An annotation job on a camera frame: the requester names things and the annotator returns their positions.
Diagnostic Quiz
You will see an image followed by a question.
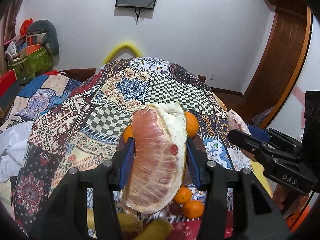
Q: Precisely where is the large orange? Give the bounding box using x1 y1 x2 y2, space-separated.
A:
185 111 199 138

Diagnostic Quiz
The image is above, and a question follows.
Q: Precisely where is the sugarcane piece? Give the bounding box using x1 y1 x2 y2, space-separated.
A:
134 218 173 240
86 209 143 232

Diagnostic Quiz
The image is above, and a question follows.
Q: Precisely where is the small mandarin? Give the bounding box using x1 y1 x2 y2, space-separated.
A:
173 187 192 205
182 200 204 219

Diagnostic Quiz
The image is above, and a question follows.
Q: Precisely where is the large pomelo segment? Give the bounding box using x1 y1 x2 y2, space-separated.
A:
123 102 187 215

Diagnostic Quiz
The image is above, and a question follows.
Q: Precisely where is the medium orange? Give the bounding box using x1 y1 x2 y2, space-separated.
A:
123 125 133 143

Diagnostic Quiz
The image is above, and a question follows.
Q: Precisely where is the right human hand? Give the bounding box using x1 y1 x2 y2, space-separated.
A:
272 184 309 218

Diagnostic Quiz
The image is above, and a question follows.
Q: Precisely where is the purple round plate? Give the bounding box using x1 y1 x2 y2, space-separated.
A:
117 132 206 186

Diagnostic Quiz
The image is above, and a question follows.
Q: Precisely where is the wooden door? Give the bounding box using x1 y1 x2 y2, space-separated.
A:
239 0 312 127

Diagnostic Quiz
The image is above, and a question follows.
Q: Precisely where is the patchwork patterned bedspread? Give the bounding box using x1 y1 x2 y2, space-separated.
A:
0 56 273 240

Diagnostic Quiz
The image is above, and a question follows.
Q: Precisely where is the yellow foam tube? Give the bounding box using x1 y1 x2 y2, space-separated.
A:
102 41 143 65

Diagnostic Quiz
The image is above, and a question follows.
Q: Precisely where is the red box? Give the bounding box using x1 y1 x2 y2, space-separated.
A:
0 69 17 96

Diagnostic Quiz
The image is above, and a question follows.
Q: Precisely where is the green storage box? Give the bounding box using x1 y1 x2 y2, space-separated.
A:
8 47 53 85

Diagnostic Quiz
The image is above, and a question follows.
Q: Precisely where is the grey neck pillow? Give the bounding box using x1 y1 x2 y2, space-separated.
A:
27 20 59 56

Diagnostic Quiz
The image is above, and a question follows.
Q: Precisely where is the red plastic bag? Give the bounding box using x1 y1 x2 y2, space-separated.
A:
20 18 33 36

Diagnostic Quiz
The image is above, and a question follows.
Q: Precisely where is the wall power socket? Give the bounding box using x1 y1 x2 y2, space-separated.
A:
209 73 215 80

